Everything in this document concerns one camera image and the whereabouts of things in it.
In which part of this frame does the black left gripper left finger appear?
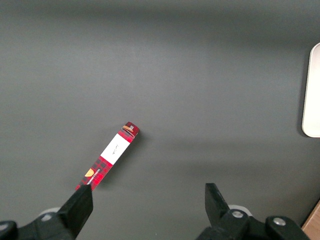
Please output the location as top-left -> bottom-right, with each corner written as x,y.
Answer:
0,184 -> 94,240

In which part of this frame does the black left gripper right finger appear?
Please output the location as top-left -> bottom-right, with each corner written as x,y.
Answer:
196,182 -> 311,240

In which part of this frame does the red plaid carton box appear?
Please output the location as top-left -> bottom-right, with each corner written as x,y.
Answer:
75,121 -> 141,192

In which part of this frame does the beige plastic tray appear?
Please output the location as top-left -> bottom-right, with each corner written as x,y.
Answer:
301,41 -> 320,138

